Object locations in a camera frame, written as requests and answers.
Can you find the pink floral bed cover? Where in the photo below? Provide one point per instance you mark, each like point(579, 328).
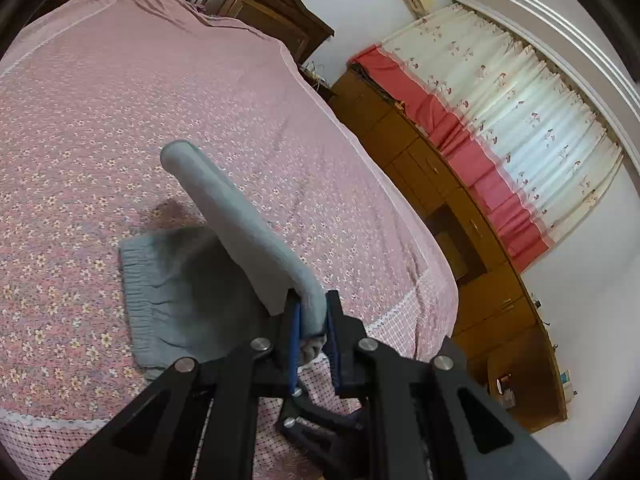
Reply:
point(100, 110)

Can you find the grey pants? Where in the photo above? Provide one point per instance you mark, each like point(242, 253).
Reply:
point(240, 220)

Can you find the dark wooden nightstand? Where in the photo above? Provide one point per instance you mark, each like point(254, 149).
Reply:
point(322, 91)

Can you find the long wooden cabinet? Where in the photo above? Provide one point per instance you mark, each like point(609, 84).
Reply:
point(500, 300)

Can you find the small white blue box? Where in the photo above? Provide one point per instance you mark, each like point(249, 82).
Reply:
point(566, 379)

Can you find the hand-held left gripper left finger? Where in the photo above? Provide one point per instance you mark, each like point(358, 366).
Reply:
point(296, 340)

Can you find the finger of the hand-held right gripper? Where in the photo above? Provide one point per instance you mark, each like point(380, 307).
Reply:
point(320, 422)

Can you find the white and red floral curtain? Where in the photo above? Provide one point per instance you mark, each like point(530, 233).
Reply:
point(500, 100)

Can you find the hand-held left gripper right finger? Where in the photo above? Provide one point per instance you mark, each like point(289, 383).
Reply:
point(334, 355)

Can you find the dark wooden headboard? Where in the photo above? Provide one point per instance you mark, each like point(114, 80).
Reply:
point(260, 0)

